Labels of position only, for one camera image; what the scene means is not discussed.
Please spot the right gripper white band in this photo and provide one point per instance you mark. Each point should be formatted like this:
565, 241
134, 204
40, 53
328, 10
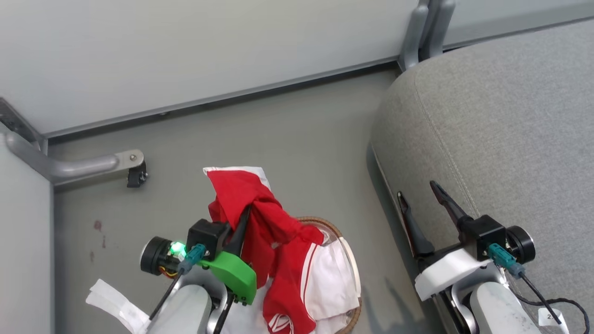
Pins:
445, 273

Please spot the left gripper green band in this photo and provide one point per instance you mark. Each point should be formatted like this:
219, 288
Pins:
232, 276

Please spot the red and white jersey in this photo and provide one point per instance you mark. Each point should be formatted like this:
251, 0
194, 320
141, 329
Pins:
241, 195

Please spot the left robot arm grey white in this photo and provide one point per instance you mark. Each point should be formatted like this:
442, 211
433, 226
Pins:
183, 311

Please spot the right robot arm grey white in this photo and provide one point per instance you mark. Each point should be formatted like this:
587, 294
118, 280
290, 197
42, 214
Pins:
494, 308

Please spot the white laundry basket brown rim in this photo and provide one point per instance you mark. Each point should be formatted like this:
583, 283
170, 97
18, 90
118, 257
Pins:
325, 222

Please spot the grey fabric sofa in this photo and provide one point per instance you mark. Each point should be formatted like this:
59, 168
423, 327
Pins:
510, 130

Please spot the black caster wheel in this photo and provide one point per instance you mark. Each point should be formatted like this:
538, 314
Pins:
137, 177

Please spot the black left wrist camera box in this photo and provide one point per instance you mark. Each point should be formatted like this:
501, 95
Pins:
206, 234

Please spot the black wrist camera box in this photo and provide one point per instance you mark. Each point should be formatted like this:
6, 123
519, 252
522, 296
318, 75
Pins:
482, 234
206, 234

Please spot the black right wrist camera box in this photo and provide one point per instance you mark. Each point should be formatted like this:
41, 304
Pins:
482, 234

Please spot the aluminium partition bottom rail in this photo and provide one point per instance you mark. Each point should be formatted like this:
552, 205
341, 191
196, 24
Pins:
222, 95

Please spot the grey partition foot bracket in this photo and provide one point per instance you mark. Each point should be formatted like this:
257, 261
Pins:
79, 166

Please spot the grey double partition post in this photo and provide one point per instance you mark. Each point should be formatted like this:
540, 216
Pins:
424, 28

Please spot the grey corner partition post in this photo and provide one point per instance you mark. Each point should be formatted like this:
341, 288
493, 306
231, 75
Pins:
18, 123

